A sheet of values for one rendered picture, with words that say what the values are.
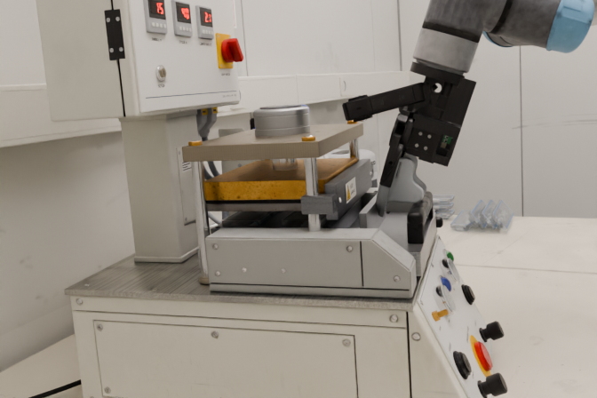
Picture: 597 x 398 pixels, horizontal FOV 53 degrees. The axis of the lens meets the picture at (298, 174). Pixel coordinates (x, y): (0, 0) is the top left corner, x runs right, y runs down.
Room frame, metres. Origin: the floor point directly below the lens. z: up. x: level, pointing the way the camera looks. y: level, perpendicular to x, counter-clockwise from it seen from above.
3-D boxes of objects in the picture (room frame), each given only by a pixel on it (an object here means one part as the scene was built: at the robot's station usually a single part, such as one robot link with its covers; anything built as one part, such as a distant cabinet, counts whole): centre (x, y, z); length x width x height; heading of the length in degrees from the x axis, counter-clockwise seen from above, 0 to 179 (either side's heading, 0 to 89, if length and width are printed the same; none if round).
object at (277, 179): (0.87, 0.01, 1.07); 0.22 x 0.17 x 0.10; 162
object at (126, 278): (0.87, 0.05, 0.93); 0.46 x 0.35 x 0.01; 72
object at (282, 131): (0.89, 0.04, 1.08); 0.31 x 0.24 x 0.13; 162
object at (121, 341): (0.88, 0.01, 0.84); 0.53 x 0.37 x 0.17; 72
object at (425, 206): (0.80, -0.16, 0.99); 0.15 x 0.02 x 0.04; 162
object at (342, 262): (0.71, -0.01, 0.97); 0.25 x 0.05 x 0.07; 72
